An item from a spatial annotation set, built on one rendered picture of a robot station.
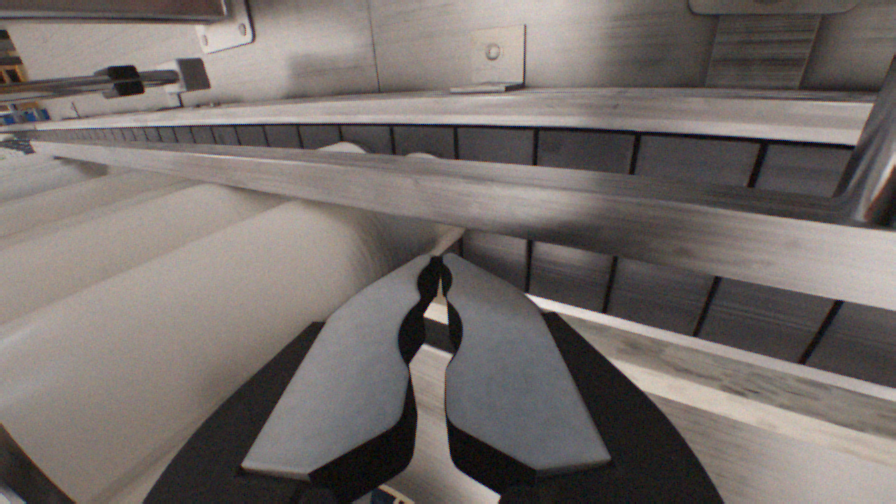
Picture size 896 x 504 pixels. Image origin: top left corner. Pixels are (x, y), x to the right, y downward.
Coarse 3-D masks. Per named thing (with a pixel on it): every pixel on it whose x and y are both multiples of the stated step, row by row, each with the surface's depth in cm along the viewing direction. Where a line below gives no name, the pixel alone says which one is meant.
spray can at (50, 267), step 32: (192, 192) 12; (224, 192) 13; (256, 192) 13; (96, 224) 10; (128, 224) 10; (160, 224) 11; (192, 224) 11; (224, 224) 12; (0, 256) 8; (32, 256) 8; (64, 256) 9; (96, 256) 9; (128, 256) 10; (0, 288) 8; (32, 288) 8; (64, 288) 8; (0, 320) 7
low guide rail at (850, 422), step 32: (576, 320) 15; (608, 352) 13; (640, 352) 13; (672, 352) 13; (704, 352) 12; (640, 384) 12; (672, 384) 12; (704, 384) 11; (736, 384) 11; (768, 384) 11; (800, 384) 11; (736, 416) 11; (768, 416) 10; (800, 416) 10; (832, 416) 10; (864, 416) 9; (832, 448) 10; (864, 448) 9
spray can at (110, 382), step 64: (192, 256) 8; (256, 256) 9; (320, 256) 10; (384, 256) 12; (64, 320) 6; (128, 320) 7; (192, 320) 7; (256, 320) 8; (320, 320) 10; (0, 384) 5; (64, 384) 5; (128, 384) 6; (192, 384) 7; (0, 448) 5; (64, 448) 5; (128, 448) 6
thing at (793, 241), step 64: (320, 192) 10; (384, 192) 8; (448, 192) 7; (512, 192) 6; (576, 192) 6; (640, 192) 6; (704, 192) 5; (768, 192) 5; (640, 256) 6; (704, 256) 5; (768, 256) 5; (832, 256) 4
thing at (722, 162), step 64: (128, 128) 36; (192, 128) 28; (256, 128) 23; (320, 128) 20; (384, 128) 18; (448, 128) 16; (512, 128) 14; (576, 128) 16; (832, 192) 10; (512, 256) 17; (576, 256) 15; (640, 320) 15; (704, 320) 14; (768, 320) 12; (832, 320) 11
